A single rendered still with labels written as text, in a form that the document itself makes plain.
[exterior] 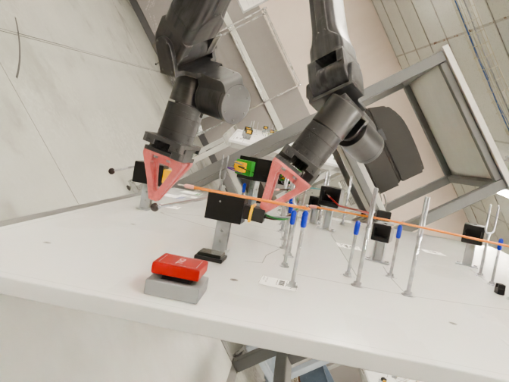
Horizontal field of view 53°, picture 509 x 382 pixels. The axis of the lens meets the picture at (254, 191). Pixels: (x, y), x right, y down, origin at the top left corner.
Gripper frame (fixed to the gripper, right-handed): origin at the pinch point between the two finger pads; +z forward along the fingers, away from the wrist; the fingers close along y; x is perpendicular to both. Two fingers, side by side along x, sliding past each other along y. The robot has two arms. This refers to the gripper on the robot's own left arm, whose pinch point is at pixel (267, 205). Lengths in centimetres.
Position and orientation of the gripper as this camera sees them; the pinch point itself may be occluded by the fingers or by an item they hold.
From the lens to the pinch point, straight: 80.1
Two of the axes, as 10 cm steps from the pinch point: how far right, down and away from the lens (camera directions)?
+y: 1.1, 0.0, 9.9
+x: -7.8, -6.2, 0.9
